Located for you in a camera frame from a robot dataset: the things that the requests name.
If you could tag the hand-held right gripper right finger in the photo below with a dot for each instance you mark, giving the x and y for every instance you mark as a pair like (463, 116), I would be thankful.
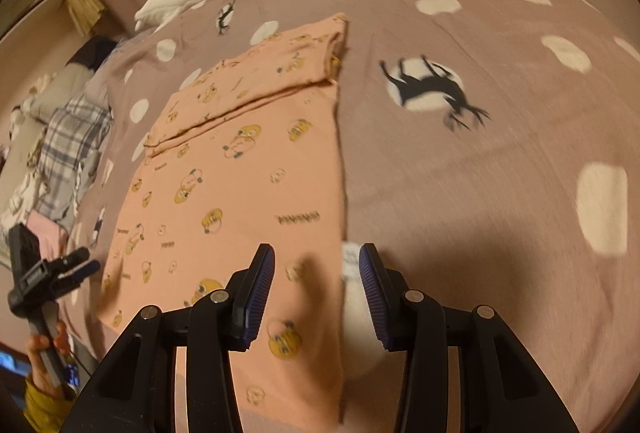
(372, 293)

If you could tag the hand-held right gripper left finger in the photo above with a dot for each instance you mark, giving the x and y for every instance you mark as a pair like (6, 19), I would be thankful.
(257, 293)

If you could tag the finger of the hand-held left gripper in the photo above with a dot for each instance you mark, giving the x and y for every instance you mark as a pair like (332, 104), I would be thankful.
(65, 263)
(82, 275)

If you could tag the pink cartoon print garment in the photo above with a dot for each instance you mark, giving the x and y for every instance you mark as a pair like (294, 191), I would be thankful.
(225, 193)

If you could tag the light pink folded clothes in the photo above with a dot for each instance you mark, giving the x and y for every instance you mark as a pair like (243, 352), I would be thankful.
(50, 238)

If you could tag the white striped small clothes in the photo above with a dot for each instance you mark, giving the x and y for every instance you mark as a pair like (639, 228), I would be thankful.
(22, 193)

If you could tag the white small clothes pile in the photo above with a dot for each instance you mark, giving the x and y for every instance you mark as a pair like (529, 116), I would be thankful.
(25, 105)

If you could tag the dark clothes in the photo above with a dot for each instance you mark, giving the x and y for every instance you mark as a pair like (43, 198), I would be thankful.
(95, 53)

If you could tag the person's left hand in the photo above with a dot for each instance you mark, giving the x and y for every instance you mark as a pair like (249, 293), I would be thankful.
(42, 348)

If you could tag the blue lit screen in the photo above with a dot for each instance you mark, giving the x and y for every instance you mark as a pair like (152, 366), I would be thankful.
(12, 363)

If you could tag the blue plaid cloth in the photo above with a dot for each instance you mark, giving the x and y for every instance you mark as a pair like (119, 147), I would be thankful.
(70, 138)

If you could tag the mauve polka dot blanket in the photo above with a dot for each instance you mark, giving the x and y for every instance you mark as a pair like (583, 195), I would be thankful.
(475, 213)

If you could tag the small grey green pillow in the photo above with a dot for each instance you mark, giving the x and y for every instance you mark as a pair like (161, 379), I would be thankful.
(65, 85)

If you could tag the grey lilac quilt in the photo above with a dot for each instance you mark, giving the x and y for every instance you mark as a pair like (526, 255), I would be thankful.
(97, 88)

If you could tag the straw coloured fringe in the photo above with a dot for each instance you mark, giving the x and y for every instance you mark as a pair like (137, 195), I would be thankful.
(85, 8)

